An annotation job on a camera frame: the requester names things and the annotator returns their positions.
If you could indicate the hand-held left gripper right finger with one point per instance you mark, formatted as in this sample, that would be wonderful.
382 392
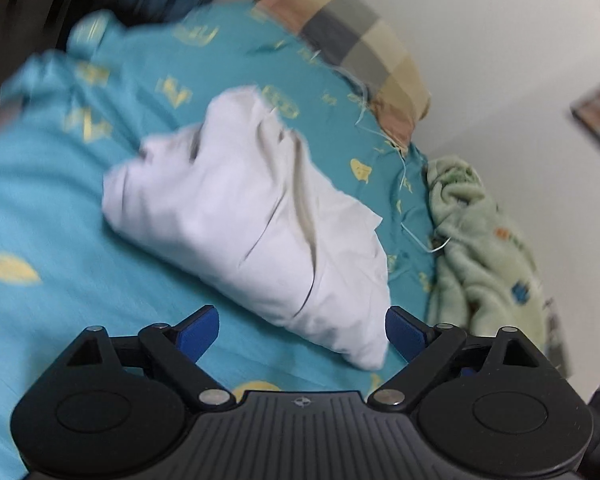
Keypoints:
405 332

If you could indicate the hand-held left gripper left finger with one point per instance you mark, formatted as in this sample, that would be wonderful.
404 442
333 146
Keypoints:
200 335

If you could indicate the white shirt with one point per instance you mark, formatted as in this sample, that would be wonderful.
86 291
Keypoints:
230 210

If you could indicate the cream fleece printed blanket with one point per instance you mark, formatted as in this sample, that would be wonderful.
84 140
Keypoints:
480 260

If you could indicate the teal printed bed sheet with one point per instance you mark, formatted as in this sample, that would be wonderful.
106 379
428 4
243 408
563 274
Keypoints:
55 210

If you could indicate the plaid pillow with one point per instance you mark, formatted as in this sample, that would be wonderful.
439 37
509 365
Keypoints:
360 50

